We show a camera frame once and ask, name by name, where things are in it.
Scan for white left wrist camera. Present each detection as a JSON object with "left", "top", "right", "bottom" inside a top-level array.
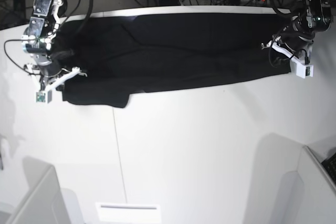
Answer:
[{"left": 261, "top": 40, "right": 314, "bottom": 79}]

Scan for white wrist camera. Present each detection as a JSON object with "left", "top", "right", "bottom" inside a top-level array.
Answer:
[
  {"left": 261, "top": 40, "right": 314, "bottom": 79},
  {"left": 24, "top": 63, "right": 88, "bottom": 104}
]

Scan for white label plate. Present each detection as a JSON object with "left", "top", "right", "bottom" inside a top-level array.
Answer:
[{"left": 96, "top": 202, "right": 162, "bottom": 223}]

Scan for black keyboard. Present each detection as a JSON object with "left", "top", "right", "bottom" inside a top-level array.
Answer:
[{"left": 322, "top": 154, "right": 336, "bottom": 183}]

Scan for white right partition panel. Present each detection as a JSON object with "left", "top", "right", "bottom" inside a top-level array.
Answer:
[{"left": 274, "top": 146, "right": 335, "bottom": 223}]

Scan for white left partition panel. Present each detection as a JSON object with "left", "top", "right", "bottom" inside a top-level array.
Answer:
[{"left": 1, "top": 156, "right": 85, "bottom": 223}]

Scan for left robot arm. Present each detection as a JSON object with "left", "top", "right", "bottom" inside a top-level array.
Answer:
[{"left": 267, "top": 0, "right": 333, "bottom": 68}]

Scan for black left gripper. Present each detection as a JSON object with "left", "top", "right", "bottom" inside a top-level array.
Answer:
[{"left": 269, "top": 23, "right": 314, "bottom": 68}]

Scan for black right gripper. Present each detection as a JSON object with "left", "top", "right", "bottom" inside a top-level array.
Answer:
[{"left": 30, "top": 53, "right": 65, "bottom": 92}]

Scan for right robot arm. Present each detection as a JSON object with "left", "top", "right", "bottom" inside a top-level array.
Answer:
[{"left": 22, "top": 0, "right": 93, "bottom": 94}]

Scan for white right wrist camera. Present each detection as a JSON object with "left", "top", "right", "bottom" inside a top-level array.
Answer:
[{"left": 24, "top": 63, "right": 88, "bottom": 104}]

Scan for white partition panel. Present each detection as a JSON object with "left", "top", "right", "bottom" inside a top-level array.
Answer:
[
  {"left": 274, "top": 146, "right": 335, "bottom": 223},
  {"left": 1, "top": 156, "right": 85, "bottom": 223}
]

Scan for black T-shirt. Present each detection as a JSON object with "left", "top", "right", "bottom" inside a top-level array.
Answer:
[{"left": 59, "top": 13, "right": 291, "bottom": 108}]

